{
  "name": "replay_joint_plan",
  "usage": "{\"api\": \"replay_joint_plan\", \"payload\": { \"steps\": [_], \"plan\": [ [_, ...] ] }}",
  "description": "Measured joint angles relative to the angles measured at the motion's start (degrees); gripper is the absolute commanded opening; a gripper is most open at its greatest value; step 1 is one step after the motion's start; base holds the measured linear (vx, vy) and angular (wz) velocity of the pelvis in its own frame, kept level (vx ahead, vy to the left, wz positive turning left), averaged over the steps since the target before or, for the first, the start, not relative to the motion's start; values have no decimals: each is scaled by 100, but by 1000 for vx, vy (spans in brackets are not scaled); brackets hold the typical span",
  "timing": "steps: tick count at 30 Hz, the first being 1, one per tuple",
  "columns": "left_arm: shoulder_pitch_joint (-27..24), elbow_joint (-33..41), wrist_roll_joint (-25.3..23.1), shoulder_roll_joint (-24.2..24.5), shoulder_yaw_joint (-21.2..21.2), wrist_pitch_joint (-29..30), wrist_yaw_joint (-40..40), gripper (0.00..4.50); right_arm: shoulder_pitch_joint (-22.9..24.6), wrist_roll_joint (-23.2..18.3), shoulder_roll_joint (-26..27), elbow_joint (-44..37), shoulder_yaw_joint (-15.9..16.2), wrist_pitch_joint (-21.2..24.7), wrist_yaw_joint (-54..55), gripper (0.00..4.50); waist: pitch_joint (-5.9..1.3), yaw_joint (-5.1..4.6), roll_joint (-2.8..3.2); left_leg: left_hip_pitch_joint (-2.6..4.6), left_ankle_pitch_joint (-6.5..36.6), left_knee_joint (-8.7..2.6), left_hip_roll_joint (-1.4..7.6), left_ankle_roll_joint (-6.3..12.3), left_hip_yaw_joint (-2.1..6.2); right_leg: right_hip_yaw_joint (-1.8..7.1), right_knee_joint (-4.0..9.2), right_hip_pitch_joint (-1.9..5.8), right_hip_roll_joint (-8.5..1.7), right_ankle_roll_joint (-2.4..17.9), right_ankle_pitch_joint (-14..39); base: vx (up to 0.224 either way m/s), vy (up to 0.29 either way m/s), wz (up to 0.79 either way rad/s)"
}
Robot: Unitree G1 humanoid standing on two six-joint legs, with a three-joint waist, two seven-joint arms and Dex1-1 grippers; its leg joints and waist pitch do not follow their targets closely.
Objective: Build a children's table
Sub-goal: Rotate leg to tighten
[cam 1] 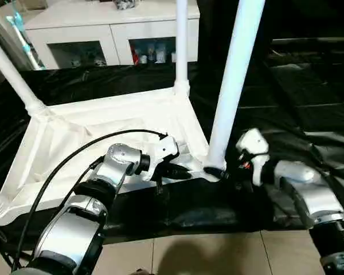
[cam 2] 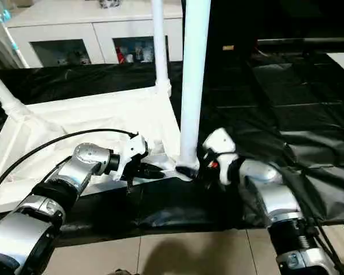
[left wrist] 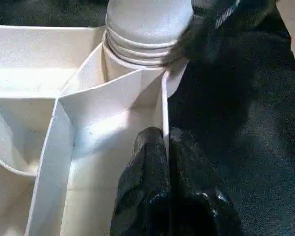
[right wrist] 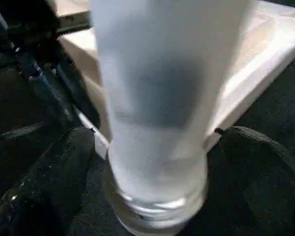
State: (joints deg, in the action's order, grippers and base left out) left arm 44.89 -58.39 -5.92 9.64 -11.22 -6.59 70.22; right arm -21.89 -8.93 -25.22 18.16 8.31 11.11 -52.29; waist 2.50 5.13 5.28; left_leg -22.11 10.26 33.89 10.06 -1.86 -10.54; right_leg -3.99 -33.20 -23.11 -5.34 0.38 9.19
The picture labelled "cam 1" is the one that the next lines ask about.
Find white plastic table top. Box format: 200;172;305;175
0;83;228;226

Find black plastic mat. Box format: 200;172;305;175
0;57;344;245

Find grey crumpled object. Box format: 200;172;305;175
115;0;140;10

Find white glass-door cabinet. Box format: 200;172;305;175
23;0;201;69

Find white pole with blue band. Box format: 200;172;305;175
5;11;41;71

